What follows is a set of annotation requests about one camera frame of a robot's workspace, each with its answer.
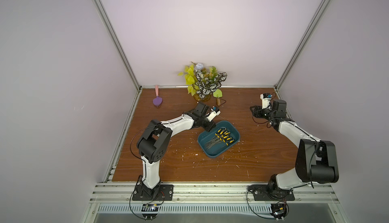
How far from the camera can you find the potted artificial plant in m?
0.89

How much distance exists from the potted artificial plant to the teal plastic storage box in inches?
8.8

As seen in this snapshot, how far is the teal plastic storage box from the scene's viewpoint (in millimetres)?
884
